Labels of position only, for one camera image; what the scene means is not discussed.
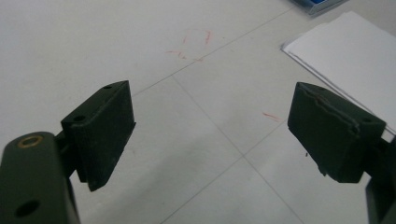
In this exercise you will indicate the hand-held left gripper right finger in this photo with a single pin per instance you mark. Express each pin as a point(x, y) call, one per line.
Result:
point(333, 137)

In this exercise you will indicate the white paper stack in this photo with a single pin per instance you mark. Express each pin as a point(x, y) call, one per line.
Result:
point(348, 53)

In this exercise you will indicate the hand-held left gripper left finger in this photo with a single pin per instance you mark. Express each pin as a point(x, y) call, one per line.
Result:
point(99, 133)

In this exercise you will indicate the blue ink pad box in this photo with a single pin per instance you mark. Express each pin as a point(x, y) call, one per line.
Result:
point(317, 3)

